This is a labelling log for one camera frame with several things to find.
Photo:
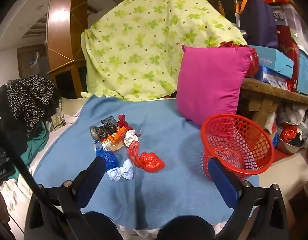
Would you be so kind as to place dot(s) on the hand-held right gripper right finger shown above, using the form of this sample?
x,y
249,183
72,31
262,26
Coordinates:
x,y
223,182

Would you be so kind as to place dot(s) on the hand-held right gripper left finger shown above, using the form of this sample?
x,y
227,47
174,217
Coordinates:
x,y
90,180

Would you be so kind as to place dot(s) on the blue plastic bag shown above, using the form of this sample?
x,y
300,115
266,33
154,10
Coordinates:
x,y
109,160

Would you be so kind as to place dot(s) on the red mesh basket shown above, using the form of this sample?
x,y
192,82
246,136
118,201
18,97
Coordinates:
x,y
208,155

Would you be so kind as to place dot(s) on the white knotted plastic bag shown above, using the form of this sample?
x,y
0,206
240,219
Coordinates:
x,y
126,171

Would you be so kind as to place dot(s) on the twisted red plastic bag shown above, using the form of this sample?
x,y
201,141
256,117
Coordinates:
x,y
134,152

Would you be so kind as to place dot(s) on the orange plastic bag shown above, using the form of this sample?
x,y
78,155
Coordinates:
x,y
119,132

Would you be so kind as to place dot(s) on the white bedding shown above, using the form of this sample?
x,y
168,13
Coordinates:
x,y
14,195

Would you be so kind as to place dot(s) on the teal cloth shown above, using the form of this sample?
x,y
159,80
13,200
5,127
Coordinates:
x,y
36,142

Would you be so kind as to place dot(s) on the red floor mat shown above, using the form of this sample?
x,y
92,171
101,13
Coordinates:
x,y
283,153

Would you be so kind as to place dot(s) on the blue blanket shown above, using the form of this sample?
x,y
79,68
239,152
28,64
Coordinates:
x,y
168,142

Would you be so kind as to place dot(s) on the steel basin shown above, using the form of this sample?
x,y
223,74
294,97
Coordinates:
x,y
288,147

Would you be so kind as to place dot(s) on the black dotted cloth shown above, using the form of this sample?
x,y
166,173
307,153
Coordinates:
x,y
29,97

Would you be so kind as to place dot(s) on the small red plastic bag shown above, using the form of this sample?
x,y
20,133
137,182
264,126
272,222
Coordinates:
x,y
288,133

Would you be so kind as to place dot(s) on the small black plastic bag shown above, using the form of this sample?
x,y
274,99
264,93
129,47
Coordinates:
x,y
298,140

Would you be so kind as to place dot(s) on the pink pillow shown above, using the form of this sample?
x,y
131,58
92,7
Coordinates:
x,y
211,85

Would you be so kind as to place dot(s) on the large white plastic bag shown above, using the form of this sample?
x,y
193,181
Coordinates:
x,y
296,112

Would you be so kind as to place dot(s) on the wooden bench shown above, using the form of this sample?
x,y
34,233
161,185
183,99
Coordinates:
x,y
268,90

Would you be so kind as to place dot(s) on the blue dotted package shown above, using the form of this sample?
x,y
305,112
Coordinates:
x,y
271,77

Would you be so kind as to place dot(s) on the full red plastic bag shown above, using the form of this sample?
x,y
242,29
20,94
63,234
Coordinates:
x,y
253,62

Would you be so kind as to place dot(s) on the light blue cardboard box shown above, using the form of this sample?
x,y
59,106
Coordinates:
x,y
268,60

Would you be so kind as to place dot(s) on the light blue storage bin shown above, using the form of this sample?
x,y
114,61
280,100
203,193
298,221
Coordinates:
x,y
306,75

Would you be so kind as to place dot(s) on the red gift box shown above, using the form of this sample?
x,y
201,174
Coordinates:
x,y
291,55

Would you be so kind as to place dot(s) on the green clover print quilt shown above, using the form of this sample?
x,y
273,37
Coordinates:
x,y
144,42

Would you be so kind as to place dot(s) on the navy fabric bag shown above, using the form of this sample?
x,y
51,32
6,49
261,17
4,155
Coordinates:
x,y
258,25

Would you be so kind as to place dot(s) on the clear plastic storage box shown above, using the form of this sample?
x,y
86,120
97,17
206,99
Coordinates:
x,y
296,22

